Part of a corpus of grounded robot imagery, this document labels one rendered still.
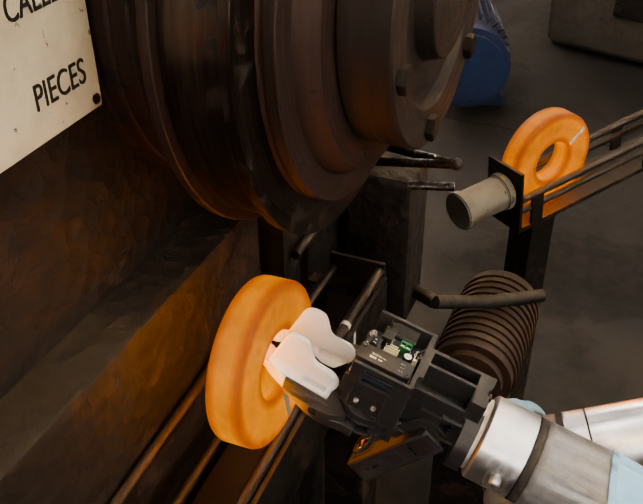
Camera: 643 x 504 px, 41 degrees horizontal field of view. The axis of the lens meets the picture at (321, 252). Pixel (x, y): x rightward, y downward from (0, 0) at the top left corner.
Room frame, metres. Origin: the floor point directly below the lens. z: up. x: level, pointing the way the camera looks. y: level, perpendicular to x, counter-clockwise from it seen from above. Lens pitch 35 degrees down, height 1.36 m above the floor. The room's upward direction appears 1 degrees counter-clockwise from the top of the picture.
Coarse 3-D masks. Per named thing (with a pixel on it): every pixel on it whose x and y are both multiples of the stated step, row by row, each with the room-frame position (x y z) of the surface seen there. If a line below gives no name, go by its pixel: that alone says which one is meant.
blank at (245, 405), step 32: (256, 288) 0.60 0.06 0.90; (288, 288) 0.61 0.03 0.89; (224, 320) 0.57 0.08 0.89; (256, 320) 0.56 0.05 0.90; (288, 320) 0.61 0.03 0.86; (224, 352) 0.54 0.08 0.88; (256, 352) 0.55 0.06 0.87; (224, 384) 0.53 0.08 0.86; (256, 384) 0.55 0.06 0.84; (224, 416) 0.52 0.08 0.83; (256, 416) 0.54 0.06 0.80; (288, 416) 0.59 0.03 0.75; (256, 448) 0.54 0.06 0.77
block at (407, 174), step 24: (384, 168) 0.99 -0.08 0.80; (408, 168) 0.99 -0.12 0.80; (360, 192) 0.98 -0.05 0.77; (384, 192) 0.97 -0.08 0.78; (408, 192) 0.95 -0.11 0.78; (360, 216) 0.98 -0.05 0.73; (384, 216) 0.96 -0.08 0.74; (408, 216) 0.96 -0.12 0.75; (360, 240) 0.98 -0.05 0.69; (384, 240) 0.96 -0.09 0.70; (408, 240) 0.96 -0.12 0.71; (408, 264) 0.96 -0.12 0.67; (408, 288) 0.96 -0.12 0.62; (408, 312) 0.97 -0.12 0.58
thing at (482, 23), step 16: (480, 0) 3.08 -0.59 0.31; (480, 16) 2.86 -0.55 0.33; (496, 16) 2.99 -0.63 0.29; (480, 32) 2.75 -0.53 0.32; (496, 32) 2.79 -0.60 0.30; (480, 48) 2.73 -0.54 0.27; (496, 48) 2.73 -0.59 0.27; (464, 64) 2.73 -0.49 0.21; (480, 64) 2.73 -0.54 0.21; (496, 64) 2.73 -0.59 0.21; (464, 80) 2.73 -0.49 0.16; (480, 80) 2.73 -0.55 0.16; (496, 80) 2.73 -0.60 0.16; (464, 96) 2.73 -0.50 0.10; (480, 96) 2.73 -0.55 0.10; (496, 96) 2.86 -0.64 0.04
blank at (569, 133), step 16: (544, 112) 1.18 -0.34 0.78; (560, 112) 1.18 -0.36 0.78; (528, 128) 1.16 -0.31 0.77; (544, 128) 1.15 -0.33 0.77; (560, 128) 1.17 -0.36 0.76; (576, 128) 1.19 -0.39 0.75; (512, 144) 1.15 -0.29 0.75; (528, 144) 1.14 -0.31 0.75; (544, 144) 1.16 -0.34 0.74; (560, 144) 1.20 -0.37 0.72; (576, 144) 1.19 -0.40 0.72; (512, 160) 1.14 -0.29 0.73; (528, 160) 1.14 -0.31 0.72; (560, 160) 1.20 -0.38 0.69; (576, 160) 1.20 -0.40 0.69; (528, 176) 1.14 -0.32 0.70; (544, 176) 1.18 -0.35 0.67; (560, 176) 1.18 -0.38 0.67; (528, 192) 1.15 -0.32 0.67
